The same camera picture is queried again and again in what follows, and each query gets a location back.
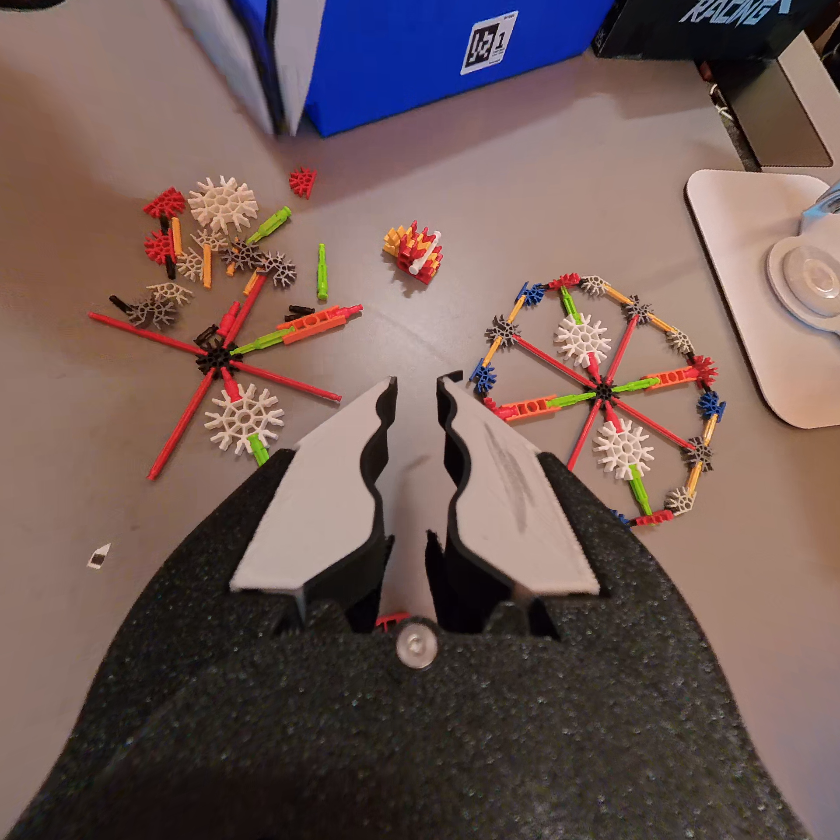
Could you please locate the colourful toy wheel model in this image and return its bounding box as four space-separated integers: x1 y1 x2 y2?
468 272 727 528

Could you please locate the blue plastic bin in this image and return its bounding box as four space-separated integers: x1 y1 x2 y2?
226 0 618 139

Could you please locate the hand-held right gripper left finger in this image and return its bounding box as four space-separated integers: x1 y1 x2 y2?
230 376 399 634

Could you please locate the half-built spoke toy model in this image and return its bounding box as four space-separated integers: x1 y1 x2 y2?
87 272 365 482

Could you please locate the red yellow connector cluster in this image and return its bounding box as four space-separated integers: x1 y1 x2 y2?
383 220 445 285

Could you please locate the white flat stand base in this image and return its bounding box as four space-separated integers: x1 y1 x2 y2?
684 169 840 431

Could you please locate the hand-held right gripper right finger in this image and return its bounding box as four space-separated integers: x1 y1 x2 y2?
425 371 602 636

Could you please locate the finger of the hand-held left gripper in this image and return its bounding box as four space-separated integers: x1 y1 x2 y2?
169 0 283 137
272 0 328 137

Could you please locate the large white snowflake connector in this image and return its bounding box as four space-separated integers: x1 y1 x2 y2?
188 175 259 235

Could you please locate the white printed tag sticker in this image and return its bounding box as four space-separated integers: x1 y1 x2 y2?
459 10 519 76

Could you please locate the black printed cardboard box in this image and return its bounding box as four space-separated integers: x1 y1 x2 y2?
592 0 818 60

